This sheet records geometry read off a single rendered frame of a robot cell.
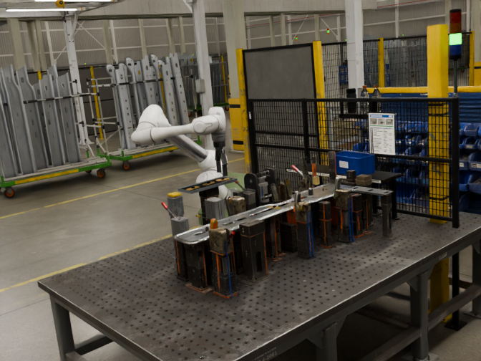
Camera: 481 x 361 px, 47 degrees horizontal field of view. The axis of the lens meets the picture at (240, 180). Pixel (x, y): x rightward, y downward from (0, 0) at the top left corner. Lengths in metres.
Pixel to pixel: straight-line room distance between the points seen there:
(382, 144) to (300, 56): 2.05
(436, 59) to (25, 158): 7.48
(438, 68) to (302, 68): 2.27
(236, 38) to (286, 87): 5.31
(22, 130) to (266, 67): 5.00
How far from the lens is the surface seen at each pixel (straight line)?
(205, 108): 10.42
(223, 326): 2.66
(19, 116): 9.88
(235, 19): 11.21
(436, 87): 3.81
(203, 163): 4.00
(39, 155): 10.20
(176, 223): 3.11
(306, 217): 3.28
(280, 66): 6.02
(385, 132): 4.01
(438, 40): 3.79
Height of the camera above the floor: 1.91
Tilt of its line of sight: 13 degrees down
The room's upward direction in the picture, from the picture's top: 5 degrees counter-clockwise
